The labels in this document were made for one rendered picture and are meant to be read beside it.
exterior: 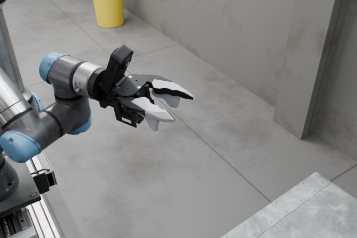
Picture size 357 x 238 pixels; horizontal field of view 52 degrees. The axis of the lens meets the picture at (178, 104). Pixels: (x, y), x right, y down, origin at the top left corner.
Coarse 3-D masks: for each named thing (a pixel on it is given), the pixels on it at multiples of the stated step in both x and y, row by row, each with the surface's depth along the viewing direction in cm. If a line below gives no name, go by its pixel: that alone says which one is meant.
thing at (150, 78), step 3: (144, 75) 75; (147, 75) 75; (150, 75) 75; (153, 75) 75; (156, 75) 75; (147, 78) 75; (150, 78) 75; (153, 78) 75; (156, 78) 74; (159, 78) 74; (162, 78) 74; (165, 78) 74; (147, 81) 74; (150, 81) 74; (168, 81) 73; (171, 81) 73; (150, 84) 74; (150, 87) 75
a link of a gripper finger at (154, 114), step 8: (136, 104) 69; (144, 104) 69; (152, 104) 68; (152, 112) 67; (160, 112) 67; (168, 112) 67; (152, 120) 69; (160, 120) 67; (168, 120) 66; (152, 128) 71
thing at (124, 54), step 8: (120, 48) 68; (128, 48) 69; (112, 56) 67; (120, 56) 67; (128, 56) 68; (112, 64) 68; (120, 64) 67; (128, 64) 69; (112, 72) 70; (120, 72) 71; (104, 80) 73; (112, 80) 72; (104, 88) 75
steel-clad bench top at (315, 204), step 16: (320, 176) 143; (288, 192) 137; (304, 192) 137; (320, 192) 137; (336, 192) 137; (272, 208) 130; (288, 208) 130; (304, 208) 130; (320, 208) 130; (336, 208) 130; (352, 208) 130; (240, 224) 125; (256, 224) 125; (272, 224) 125; (288, 224) 125; (304, 224) 125; (320, 224) 125; (336, 224) 125; (352, 224) 125
